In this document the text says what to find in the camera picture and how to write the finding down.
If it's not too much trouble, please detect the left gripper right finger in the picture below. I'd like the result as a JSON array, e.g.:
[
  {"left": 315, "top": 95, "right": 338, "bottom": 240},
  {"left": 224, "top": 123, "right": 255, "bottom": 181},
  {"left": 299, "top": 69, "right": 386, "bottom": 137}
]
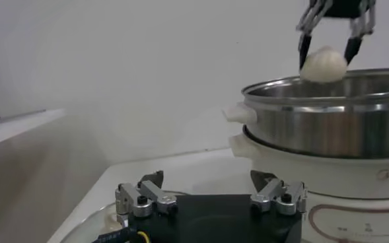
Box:
[{"left": 249, "top": 169, "right": 309, "bottom": 217}]

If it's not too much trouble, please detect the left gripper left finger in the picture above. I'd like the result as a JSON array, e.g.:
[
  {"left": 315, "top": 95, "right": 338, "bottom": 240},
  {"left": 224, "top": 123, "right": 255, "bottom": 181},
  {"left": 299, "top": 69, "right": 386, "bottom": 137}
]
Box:
[{"left": 114, "top": 169, "right": 179, "bottom": 219}]

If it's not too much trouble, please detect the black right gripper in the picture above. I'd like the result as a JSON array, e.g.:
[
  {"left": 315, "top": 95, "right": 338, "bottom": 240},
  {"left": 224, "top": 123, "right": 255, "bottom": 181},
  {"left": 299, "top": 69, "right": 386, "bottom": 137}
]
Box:
[{"left": 295, "top": 0, "right": 378, "bottom": 71}]

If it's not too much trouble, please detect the white steamed baozi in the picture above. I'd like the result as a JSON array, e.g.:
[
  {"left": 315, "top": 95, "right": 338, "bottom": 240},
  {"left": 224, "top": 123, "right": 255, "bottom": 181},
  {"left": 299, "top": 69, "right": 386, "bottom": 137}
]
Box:
[{"left": 299, "top": 45, "right": 349, "bottom": 83}]

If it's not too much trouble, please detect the glass lid with white handle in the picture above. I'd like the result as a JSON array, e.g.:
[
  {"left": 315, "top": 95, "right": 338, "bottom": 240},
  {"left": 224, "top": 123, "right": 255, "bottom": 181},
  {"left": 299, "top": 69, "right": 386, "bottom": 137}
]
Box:
[{"left": 58, "top": 191, "right": 188, "bottom": 243}]

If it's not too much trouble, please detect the stainless steel steamer basket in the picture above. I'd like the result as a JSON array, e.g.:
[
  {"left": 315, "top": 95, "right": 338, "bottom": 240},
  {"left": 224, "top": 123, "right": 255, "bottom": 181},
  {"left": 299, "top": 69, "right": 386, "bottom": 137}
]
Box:
[{"left": 222, "top": 67, "right": 389, "bottom": 159}]

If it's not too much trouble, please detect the white electric cooker pot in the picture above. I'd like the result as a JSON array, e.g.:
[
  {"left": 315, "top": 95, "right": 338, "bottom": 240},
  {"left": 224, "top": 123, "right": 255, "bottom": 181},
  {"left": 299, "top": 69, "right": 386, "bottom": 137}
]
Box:
[{"left": 229, "top": 125, "right": 389, "bottom": 243}]

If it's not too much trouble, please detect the white side table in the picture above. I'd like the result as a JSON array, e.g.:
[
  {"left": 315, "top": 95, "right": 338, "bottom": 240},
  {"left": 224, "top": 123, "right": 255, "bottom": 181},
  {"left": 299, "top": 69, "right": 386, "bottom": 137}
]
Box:
[{"left": 0, "top": 108, "right": 66, "bottom": 149}]

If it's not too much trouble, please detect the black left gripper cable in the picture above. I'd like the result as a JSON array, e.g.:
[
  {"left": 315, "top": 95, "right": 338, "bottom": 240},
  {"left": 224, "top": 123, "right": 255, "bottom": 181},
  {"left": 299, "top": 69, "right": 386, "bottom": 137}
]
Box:
[{"left": 91, "top": 227, "right": 152, "bottom": 243}]

